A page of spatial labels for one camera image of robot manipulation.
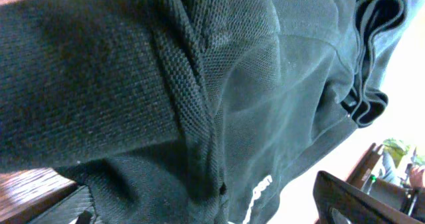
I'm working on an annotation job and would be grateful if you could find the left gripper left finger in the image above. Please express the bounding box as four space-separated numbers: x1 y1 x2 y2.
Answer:
29 186 96 224

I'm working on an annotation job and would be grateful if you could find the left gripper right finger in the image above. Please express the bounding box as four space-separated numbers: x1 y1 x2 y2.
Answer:
313 171 424 224

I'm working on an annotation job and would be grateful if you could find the black polo shirt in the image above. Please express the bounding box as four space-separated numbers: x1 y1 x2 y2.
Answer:
1 0 424 223

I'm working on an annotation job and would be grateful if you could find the person in background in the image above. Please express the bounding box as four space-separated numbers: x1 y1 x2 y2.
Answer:
368 138 425 223

